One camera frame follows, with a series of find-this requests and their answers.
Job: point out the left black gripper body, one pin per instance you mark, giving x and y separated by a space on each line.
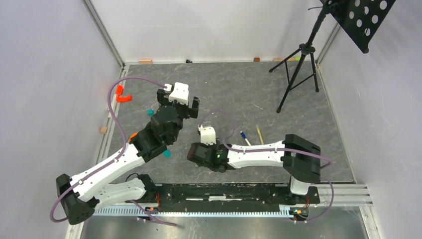
183 111

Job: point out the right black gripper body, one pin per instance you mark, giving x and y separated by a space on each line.
213 146

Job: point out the yellow highlighter pen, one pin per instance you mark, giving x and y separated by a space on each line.
259 134

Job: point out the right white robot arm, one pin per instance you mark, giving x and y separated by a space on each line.
298 156

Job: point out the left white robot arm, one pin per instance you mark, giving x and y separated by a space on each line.
82 194

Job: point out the orange U-shaped block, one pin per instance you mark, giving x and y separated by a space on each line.
132 137

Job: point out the red L-shaped block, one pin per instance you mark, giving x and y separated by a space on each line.
122 99

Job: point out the teal block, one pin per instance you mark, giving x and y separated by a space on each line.
167 153

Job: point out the red block upright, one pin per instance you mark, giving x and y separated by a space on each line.
119 90

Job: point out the small wooden block left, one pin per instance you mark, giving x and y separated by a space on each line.
103 129

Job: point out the black music stand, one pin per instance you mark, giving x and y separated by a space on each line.
359 19

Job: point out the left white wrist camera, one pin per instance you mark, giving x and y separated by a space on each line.
178 92

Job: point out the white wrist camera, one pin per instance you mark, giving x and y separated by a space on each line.
178 92
207 135

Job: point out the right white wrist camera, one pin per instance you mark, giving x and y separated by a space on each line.
207 135

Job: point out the wooden block at wall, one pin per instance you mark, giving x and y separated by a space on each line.
145 61

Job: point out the white cable duct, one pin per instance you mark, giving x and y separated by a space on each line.
132 210

